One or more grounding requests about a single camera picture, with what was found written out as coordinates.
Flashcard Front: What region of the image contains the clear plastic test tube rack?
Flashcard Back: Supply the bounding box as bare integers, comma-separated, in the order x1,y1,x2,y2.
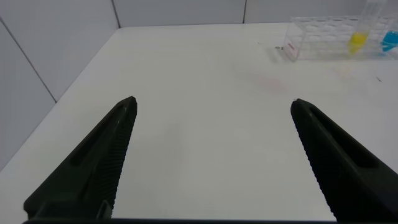
281,14,398,62

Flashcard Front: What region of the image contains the blue pigment test tube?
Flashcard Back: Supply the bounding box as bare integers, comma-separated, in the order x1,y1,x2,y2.
379,12,398,53

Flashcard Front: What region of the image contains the yellow pigment test tube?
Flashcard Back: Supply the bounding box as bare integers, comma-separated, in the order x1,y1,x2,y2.
347,0,388,55

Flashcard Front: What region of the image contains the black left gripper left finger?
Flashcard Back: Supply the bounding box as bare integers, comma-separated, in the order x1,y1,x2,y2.
23,96,138,220

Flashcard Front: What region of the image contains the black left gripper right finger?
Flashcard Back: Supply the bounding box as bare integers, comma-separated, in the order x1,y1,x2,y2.
290,98,398,223

